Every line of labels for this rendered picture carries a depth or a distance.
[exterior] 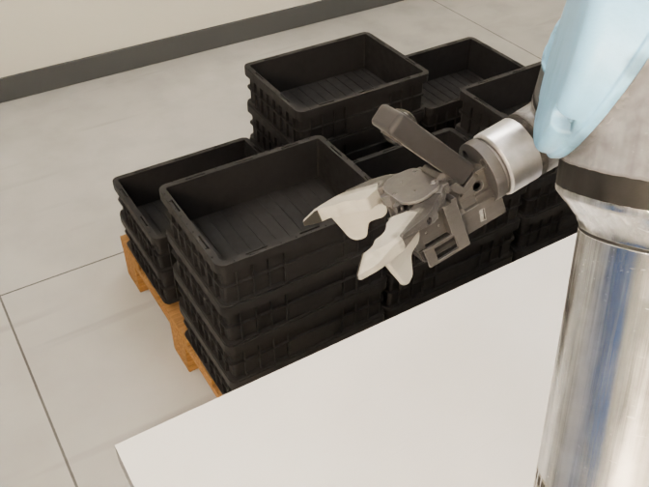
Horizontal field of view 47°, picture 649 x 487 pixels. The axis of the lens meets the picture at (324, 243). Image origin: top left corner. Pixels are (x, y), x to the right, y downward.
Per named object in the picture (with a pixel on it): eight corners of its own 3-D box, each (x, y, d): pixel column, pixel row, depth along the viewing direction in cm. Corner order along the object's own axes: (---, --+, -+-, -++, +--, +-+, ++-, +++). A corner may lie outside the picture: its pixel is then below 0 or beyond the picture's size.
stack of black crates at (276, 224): (236, 420, 166) (217, 268, 137) (182, 335, 185) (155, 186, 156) (384, 349, 182) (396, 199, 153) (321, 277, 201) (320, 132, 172)
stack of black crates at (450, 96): (418, 210, 224) (429, 109, 202) (362, 162, 244) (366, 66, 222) (519, 170, 240) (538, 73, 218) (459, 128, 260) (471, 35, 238)
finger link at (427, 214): (419, 248, 72) (452, 195, 78) (414, 236, 72) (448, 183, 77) (378, 247, 75) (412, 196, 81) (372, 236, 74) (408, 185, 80)
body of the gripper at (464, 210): (426, 272, 79) (519, 216, 81) (401, 207, 75) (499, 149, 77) (394, 245, 86) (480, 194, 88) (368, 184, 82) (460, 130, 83)
